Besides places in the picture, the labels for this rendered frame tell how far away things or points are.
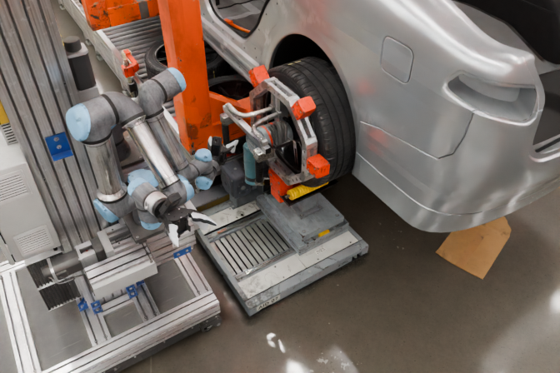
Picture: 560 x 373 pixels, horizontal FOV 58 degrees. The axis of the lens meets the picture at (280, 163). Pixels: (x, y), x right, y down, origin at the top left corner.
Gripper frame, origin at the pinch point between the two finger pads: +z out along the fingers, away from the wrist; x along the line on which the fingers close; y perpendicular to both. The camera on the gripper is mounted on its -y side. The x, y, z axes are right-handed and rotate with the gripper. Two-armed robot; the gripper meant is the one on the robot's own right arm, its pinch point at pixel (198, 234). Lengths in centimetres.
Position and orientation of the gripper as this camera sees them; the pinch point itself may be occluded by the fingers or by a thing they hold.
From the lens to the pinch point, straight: 161.7
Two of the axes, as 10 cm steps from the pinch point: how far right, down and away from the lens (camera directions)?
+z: 7.2, 4.5, -5.3
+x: -6.9, 3.6, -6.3
